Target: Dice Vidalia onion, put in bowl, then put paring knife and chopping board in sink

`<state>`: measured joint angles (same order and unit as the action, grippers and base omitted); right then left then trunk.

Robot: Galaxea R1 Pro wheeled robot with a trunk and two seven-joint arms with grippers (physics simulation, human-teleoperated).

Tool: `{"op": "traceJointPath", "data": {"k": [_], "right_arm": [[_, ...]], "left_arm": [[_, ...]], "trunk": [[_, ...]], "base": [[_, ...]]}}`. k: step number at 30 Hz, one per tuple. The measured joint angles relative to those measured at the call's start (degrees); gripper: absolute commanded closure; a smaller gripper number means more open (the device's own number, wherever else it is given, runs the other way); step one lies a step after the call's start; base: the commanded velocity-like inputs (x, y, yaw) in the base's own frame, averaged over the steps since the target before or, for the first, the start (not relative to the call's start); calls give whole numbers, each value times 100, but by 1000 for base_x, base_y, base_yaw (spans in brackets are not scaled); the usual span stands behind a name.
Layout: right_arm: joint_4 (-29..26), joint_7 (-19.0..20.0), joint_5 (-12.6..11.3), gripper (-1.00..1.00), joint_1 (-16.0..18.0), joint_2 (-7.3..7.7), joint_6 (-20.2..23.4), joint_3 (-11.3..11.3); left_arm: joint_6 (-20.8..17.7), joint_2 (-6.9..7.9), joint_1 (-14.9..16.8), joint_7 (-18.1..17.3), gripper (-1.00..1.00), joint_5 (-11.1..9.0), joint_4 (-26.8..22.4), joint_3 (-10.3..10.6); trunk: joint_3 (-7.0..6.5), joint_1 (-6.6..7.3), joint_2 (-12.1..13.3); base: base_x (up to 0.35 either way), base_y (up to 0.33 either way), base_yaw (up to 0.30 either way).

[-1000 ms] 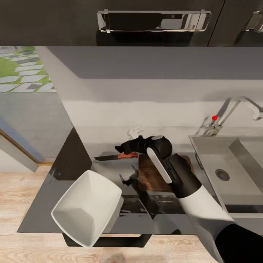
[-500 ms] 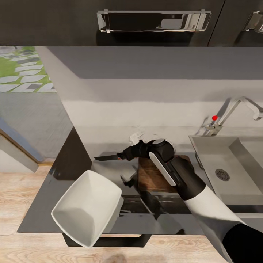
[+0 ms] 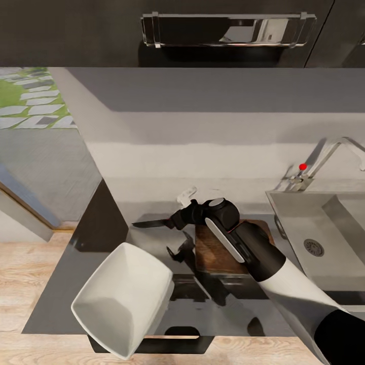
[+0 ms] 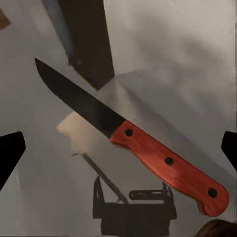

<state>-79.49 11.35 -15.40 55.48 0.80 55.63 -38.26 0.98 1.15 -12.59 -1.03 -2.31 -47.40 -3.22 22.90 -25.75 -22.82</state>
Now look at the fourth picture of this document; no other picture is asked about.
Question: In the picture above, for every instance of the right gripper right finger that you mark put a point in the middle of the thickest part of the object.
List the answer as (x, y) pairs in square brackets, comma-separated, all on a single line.
[(229, 147)]

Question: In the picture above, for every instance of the parer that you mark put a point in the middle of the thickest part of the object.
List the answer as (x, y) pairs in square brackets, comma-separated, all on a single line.
[(161, 160)]

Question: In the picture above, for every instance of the cutting board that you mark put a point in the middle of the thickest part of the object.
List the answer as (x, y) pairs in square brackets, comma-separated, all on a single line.
[(224, 229)]

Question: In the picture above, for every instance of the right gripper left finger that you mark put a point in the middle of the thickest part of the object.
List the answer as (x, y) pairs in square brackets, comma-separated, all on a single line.
[(12, 147)]

